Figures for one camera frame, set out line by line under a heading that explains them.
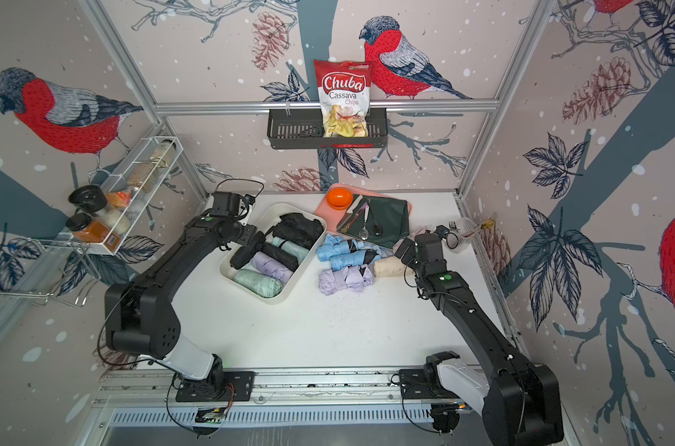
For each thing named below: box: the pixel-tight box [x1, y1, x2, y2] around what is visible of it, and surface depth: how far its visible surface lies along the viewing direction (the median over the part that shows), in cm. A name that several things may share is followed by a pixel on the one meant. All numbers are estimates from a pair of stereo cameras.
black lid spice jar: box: [67, 184, 108, 213], surface depth 63 cm
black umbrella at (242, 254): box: [229, 231, 266, 271], surface depth 97 cm
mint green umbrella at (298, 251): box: [271, 236, 310, 264], surface depth 100 cm
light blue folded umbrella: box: [316, 234, 366, 263], surface depth 100 cm
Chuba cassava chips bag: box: [314, 59, 372, 139], surface depth 85 cm
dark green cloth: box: [336, 195, 411, 250], surface depth 113 cm
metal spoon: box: [358, 204, 370, 241], surface depth 109 cm
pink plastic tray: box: [315, 191, 347, 234], surface depth 116 cm
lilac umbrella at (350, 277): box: [318, 263, 375, 296], surface depth 92 cm
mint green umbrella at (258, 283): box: [233, 269, 283, 299], surface depth 88 cm
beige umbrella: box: [373, 255, 415, 278], surface depth 94 cm
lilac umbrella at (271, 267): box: [251, 250, 294, 285], surface depth 94 cm
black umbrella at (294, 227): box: [271, 212, 325, 250], surface depth 105 cm
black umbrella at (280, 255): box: [260, 243, 299, 273], surface depth 97 cm
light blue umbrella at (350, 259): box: [329, 249, 382, 271], surface depth 97 cm
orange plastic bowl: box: [325, 186, 355, 210], surface depth 116 cm
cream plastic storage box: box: [219, 202, 328, 305], surface depth 97 cm
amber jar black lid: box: [65, 211, 111, 243], surface depth 62 cm
